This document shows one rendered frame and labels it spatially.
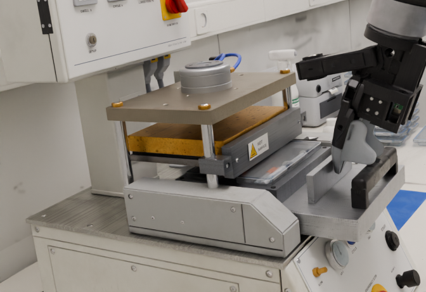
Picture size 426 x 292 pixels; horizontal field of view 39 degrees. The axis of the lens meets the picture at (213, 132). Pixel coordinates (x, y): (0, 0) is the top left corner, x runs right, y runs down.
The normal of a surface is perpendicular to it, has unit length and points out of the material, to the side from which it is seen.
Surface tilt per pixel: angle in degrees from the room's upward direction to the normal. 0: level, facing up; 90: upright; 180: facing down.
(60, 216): 0
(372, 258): 65
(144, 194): 90
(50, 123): 90
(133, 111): 90
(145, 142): 90
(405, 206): 0
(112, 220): 0
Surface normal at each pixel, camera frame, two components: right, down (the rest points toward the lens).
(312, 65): -0.53, 0.24
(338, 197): -0.11, -0.96
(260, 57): 0.85, 0.04
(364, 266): 0.73, -0.36
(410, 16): -0.06, 0.41
